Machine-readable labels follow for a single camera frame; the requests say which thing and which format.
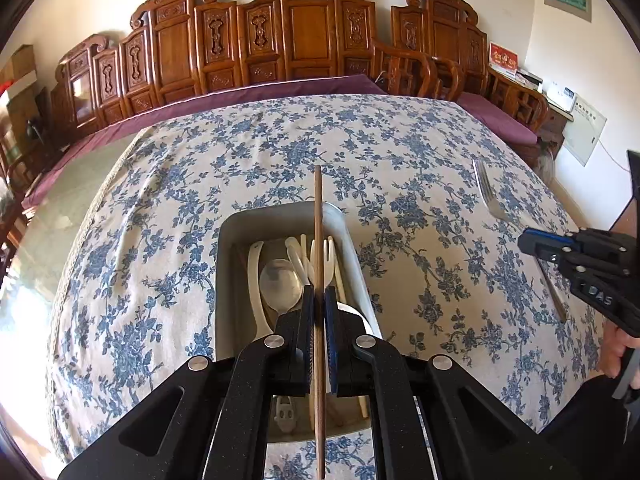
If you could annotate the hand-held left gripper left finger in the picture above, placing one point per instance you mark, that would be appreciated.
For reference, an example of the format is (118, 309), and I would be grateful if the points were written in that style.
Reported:
(307, 310)

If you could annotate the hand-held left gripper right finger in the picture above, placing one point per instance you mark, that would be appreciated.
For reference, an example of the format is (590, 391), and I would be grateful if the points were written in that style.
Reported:
(331, 310)

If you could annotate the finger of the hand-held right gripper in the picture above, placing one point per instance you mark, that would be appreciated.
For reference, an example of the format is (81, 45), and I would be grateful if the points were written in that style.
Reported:
(545, 242)
(595, 295)

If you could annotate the light wooden chopstick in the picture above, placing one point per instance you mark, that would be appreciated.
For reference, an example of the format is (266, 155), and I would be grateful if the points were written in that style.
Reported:
(341, 282)

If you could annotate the metal spoon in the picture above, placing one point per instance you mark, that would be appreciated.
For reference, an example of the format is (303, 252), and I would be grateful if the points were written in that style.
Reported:
(277, 285)

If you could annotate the white round ladle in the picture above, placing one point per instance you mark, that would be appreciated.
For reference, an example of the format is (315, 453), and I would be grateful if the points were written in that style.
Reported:
(257, 290)

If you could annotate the white ceramic spoon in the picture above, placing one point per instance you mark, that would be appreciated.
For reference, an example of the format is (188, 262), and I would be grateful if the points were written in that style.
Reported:
(296, 255)

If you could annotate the metal fork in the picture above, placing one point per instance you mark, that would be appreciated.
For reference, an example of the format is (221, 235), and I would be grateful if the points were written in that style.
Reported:
(492, 195)

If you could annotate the dark wooden chopstick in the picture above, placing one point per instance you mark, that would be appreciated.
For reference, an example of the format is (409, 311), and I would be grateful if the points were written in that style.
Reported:
(319, 240)

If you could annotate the grey metal tray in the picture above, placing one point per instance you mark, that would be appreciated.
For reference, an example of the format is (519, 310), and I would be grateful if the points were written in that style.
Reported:
(235, 280)

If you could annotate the person's right hand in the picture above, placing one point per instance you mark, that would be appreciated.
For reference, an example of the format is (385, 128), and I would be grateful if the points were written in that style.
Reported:
(616, 347)

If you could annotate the brown wooden furniture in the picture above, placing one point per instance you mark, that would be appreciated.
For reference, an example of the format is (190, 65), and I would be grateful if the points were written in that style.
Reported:
(631, 195)

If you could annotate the small white plastic piece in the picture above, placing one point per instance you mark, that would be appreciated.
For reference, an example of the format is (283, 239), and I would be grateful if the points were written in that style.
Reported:
(284, 414)

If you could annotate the person's dark clothing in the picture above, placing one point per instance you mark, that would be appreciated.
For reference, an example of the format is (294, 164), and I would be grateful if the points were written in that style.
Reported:
(590, 425)

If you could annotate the short purple cushion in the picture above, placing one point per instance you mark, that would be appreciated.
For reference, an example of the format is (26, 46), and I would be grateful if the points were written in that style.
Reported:
(500, 120)

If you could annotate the wooden armchair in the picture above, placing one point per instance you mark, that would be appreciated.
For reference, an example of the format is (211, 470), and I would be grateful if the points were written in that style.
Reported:
(525, 102)
(420, 72)

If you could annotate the white device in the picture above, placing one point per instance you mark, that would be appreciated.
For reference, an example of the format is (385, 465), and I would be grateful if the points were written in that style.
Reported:
(562, 96)

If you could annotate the blue floral tablecloth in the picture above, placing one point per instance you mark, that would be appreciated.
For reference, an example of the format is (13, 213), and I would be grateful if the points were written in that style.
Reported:
(200, 170)

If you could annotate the red box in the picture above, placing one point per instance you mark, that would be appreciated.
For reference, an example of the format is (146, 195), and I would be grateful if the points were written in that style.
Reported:
(504, 60)

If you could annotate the carved wooden bench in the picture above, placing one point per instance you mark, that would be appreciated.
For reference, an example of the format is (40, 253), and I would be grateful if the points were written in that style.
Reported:
(300, 40)

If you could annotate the cardboard boxes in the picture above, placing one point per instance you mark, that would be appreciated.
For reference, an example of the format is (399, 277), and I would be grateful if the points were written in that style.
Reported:
(17, 80)

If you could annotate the white wall panel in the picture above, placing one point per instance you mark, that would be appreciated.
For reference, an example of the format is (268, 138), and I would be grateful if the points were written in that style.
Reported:
(585, 127)

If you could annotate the green wall sign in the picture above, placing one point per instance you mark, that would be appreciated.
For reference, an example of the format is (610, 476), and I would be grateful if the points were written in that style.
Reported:
(567, 0)

